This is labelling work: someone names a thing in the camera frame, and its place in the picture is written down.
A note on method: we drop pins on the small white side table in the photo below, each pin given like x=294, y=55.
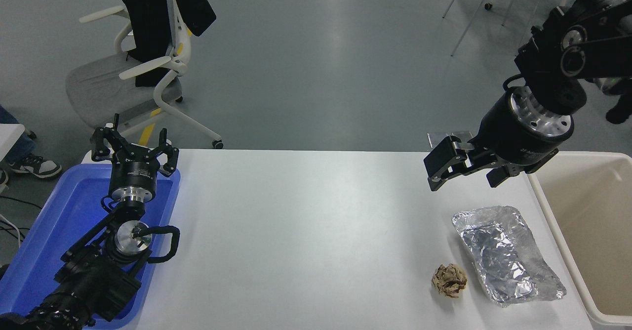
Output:
x=9, y=140

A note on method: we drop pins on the grey white office chair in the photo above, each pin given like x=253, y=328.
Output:
x=98, y=85

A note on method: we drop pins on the blue plastic tray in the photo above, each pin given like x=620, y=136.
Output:
x=44, y=231

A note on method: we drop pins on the black jacket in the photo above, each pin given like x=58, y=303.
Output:
x=145, y=19

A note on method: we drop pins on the large pale plastic bin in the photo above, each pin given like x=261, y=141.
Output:
x=592, y=221

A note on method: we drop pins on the silver foil plate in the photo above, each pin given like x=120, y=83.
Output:
x=506, y=256

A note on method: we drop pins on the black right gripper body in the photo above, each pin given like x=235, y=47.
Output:
x=503, y=135

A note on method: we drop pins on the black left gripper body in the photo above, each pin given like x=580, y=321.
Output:
x=134, y=173

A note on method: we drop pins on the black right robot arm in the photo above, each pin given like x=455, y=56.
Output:
x=558, y=58

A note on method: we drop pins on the crumpled tan paper ball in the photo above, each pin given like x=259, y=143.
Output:
x=449, y=280

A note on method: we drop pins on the clear floor plate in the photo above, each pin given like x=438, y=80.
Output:
x=463, y=134
x=437, y=138

